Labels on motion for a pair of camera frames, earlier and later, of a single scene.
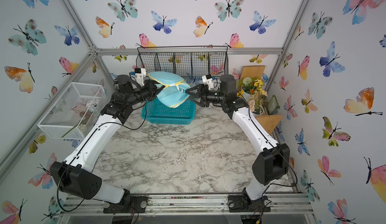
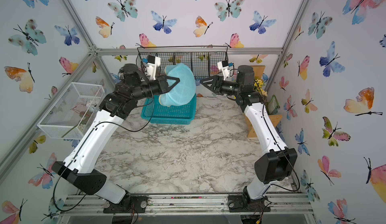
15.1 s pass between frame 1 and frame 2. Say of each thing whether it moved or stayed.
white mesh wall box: stayed
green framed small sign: stayed
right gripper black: moved
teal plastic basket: stayed
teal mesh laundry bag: moved
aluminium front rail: stayed
